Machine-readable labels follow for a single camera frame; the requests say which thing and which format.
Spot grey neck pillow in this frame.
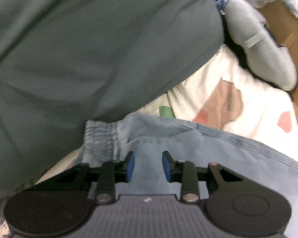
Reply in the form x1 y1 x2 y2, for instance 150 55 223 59
224 0 297 91

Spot brown cardboard barrier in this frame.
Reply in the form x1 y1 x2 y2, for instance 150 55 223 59
259 0 298 121

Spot light blue denim pants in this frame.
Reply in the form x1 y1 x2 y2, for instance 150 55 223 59
77 112 298 237

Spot dark grey duvet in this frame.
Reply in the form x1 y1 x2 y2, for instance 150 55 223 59
0 0 223 199

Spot cream bear print bedsheet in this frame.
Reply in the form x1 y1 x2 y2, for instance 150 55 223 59
43 45 298 179

